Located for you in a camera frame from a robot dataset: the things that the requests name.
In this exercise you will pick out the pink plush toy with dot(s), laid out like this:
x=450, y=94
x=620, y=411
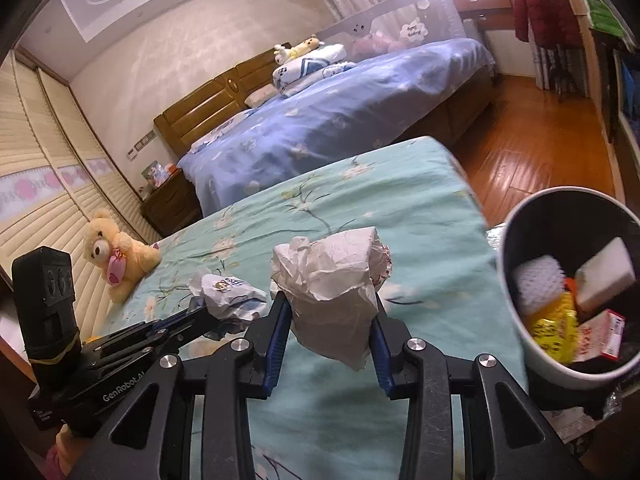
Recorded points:
x=377, y=42

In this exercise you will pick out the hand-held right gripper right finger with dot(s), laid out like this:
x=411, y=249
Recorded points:
x=382, y=360

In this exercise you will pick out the grey mesh bed guard rail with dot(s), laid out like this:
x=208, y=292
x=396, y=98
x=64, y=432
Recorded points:
x=425, y=10

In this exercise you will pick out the yellow printed snack packet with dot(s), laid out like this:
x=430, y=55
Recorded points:
x=552, y=330

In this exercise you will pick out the printed wrapper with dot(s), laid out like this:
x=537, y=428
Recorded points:
x=225, y=295

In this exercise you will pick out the small items on nightstand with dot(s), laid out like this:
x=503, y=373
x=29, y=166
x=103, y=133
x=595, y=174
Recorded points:
x=157, y=175

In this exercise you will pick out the white foam block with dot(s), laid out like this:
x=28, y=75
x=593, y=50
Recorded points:
x=605, y=272

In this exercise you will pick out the black and white trash bin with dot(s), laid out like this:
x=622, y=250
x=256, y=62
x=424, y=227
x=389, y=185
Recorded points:
x=545, y=210

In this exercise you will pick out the white paper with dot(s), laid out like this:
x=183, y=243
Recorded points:
x=330, y=280

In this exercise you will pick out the wooden nightstand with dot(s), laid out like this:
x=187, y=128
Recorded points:
x=172, y=207

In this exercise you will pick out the black cabinet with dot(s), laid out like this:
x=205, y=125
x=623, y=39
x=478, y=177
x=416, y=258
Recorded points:
x=607, y=85

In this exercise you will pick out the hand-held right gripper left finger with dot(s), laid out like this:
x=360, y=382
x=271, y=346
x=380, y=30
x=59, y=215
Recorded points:
x=274, y=355

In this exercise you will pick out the red puffer jacket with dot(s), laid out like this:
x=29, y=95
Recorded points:
x=542, y=5

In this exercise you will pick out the yellow and white plush toy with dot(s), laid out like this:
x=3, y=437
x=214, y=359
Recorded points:
x=297, y=49

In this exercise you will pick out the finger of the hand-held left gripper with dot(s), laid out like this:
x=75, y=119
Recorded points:
x=175, y=322
x=210, y=335

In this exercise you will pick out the dark coat rack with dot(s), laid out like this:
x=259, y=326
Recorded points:
x=560, y=72

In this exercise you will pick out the flat white printed pillow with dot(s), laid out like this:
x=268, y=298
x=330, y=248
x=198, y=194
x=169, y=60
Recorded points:
x=220, y=132

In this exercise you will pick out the wooden desk with drawers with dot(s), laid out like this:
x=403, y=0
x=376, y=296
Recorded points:
x=482, y=0

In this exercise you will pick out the wooden headboard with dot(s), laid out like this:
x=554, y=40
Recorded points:
x=200, y=110

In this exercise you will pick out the red and white carton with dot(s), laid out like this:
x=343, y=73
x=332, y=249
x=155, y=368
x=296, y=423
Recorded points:
x=602, y=337

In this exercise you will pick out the pink and white pillow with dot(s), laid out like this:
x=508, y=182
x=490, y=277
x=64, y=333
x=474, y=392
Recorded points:
x=261, y=95

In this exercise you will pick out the stack of green boxes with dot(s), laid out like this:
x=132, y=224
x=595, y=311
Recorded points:
x=602, y=5

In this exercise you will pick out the bed with blue cover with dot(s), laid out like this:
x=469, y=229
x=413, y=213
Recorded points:
x=325, y=115

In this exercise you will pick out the tan teddy bear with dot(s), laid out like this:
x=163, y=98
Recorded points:
x=125, y=255

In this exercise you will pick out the person's left hand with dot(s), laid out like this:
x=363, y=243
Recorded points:
x=60, y=455

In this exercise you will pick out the blue and white printed pillow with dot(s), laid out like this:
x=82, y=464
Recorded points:
x=310, y=67

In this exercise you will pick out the teal floral bed sheet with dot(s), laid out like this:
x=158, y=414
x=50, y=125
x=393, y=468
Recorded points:
x=400, y=200

